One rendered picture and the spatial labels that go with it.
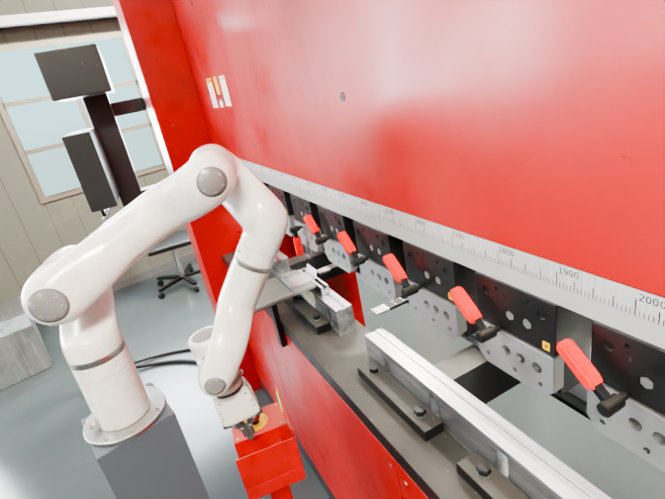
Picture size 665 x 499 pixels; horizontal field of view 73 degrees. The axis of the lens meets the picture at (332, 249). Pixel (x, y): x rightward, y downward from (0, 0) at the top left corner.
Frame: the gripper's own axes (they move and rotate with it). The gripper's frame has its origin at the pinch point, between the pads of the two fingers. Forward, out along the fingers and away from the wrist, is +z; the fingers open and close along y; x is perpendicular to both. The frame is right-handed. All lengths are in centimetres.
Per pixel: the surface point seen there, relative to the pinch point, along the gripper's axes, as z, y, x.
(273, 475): 13.1, -1.6, 4.8
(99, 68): -102, 12, -140
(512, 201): -59, -50, 50
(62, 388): 74, 126, -205
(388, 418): -0.2, -33.2, 17.5
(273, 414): 7.0, -6.9, -10.3
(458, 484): 0, -38, 41
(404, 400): -2.8, -38.3, 17.1
